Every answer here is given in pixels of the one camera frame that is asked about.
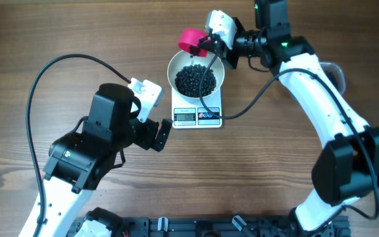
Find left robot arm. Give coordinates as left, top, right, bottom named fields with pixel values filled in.
left=20, top=80, right=172, bottom=236

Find white round bowl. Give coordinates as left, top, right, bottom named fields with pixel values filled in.
left=167, top=51, right=225, bottom=99

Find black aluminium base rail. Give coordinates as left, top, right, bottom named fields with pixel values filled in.
left=67, top=207, right=351, bottom=237

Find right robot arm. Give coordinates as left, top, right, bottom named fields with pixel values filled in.
left=190, top=1, right=379, bottom=236

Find black beans in bowl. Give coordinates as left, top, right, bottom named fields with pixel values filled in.
left=174, top=64, right=216, bottom=97

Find left black camera cable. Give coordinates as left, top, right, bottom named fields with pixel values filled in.
left=25, top=53, right=133, bottom=237

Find pink measuring scoop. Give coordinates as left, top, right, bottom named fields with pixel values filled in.
left=178, top=28, right=208, bottom=57

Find white digital kitchen scale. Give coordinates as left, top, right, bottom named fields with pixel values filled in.
left=172, top=89, right=222, bottom=129

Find clear plastic bean container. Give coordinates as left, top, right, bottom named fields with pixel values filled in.
left=320, top=62, right=346, bottom=95

